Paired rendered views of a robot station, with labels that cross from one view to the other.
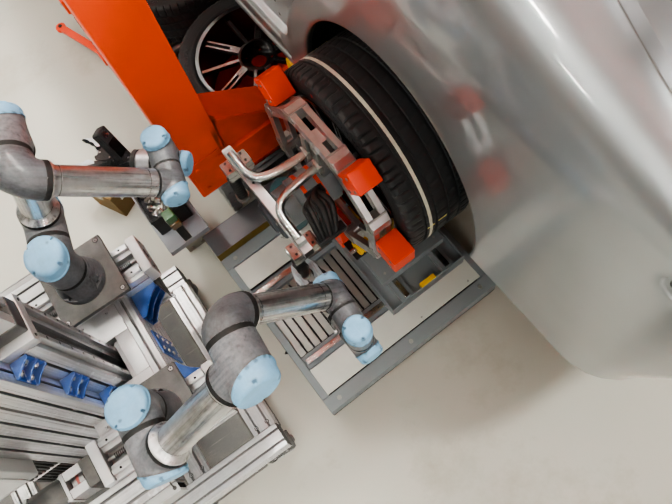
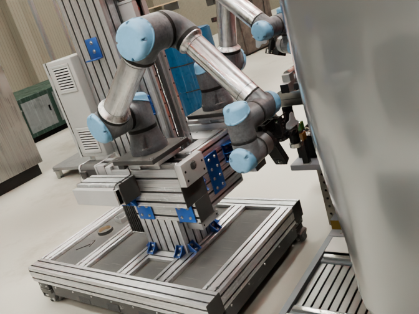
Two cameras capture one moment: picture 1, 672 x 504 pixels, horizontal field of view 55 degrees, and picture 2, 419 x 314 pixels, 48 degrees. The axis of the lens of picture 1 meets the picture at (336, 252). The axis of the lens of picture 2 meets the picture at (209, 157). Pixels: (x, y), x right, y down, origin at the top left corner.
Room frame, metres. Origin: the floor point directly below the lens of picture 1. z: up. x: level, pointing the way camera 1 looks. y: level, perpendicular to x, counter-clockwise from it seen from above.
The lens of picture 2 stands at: (-0.34, -1.04, 1.31)
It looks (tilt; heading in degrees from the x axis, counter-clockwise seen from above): 18 degrees down; 59
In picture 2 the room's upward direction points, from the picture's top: 17 degrees counter-clockwise
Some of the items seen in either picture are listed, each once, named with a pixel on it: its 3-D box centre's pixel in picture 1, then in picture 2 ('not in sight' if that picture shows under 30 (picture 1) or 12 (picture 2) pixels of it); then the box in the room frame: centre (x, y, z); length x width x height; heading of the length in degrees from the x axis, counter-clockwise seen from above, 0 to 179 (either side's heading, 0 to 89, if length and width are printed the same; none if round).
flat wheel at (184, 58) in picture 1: (261, 68); not in sight; (1.76, 0.06, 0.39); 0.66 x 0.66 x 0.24
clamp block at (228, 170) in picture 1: (237, 165); not in sight; (1.02, 0.20, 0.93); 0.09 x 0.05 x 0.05; 110
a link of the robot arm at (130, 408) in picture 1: (135, 411); (134, 109); (0.39, 0.61, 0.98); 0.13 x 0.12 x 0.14; 14
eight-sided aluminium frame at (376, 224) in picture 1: (328, 176); not in sight; (0.93, -0.05, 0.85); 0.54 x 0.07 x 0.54; 20
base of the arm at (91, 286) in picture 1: (73, 276); (215, 95); (0.87, 0.77, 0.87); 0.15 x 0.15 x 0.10
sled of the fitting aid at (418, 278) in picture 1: (389, 240); not in sight; (0.95, -0.22, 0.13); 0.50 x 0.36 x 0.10; 20
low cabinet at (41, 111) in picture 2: not in sight; (40, 108); (1.69, 7.26, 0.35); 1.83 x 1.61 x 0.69; 18
